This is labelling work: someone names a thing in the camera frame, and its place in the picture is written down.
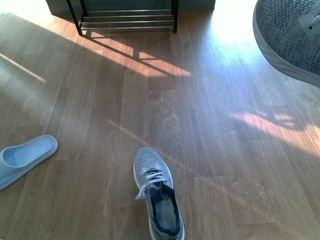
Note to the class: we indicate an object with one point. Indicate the light blue slipper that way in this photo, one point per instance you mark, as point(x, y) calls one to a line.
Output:
point(16, 161)

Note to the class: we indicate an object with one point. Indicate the black metal shoe rack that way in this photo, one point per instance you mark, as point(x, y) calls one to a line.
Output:
point(112, 21)

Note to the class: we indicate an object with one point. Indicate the grey knit sneaker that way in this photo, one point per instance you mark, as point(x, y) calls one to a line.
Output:
point(287, 33)
point(155, 183)

